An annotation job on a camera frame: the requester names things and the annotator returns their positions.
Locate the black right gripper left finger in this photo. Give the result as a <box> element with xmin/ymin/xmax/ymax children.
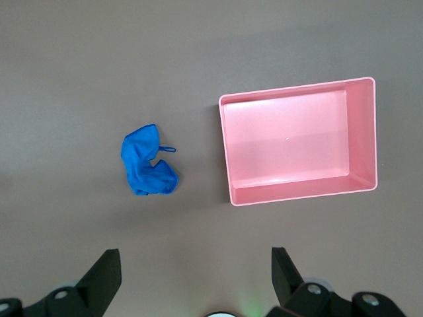
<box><xmin>0</xmin><ymin>248</ymin><xmax>122</xmax><ymax>317</ymax></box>

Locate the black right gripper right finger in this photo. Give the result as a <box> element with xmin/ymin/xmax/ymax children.
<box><xmin>266</xmin><ymin>246</ymin><xmax>407</xmax><ymax>317</ymax></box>

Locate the pink plastic box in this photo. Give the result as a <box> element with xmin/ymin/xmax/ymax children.
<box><xmin>217</xmin><ymin>77</ymin><xmax>378</xmax><ymax>208</ymax></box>

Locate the blue microfiber cloth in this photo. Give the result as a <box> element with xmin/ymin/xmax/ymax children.
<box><xmin>119</xmin><ymin>123</ymin><xmax>180</xmax><ymax>196</ymax></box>

